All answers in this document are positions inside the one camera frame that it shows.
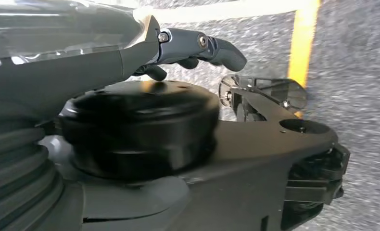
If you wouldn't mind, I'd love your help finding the yellow floor tape square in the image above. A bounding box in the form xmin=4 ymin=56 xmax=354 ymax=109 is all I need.
xmin=287 ymin=0 xmax=322 ymax=119

